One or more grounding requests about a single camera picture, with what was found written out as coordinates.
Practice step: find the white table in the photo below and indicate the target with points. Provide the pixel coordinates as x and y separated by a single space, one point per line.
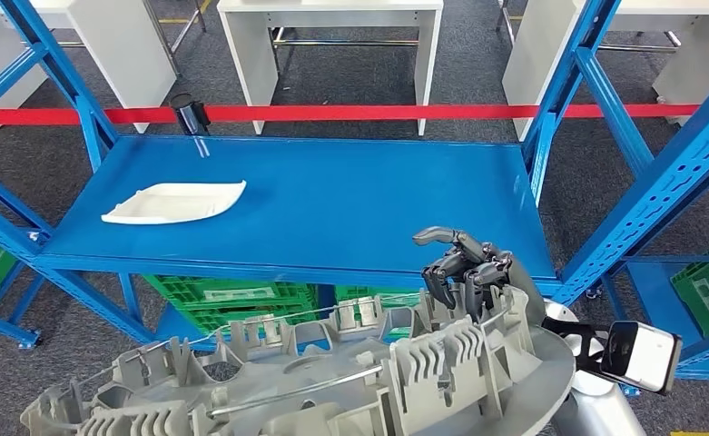
252 54
125 48
534 66

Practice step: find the retractable belt stanchion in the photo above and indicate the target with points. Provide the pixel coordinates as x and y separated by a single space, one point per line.
188 114

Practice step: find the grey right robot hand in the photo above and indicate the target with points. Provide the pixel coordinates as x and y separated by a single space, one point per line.
513 271

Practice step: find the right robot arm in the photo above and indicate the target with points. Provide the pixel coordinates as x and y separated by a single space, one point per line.
600 409

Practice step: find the white plastic trim panel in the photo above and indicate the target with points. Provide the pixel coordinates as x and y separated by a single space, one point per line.
173 204

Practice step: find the red barrier belt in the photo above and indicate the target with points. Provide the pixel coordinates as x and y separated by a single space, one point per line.
360 112

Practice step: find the silver plastic wheel cover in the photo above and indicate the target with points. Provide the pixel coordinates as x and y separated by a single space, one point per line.
330 391

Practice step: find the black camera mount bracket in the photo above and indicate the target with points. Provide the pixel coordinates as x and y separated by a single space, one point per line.
570 330

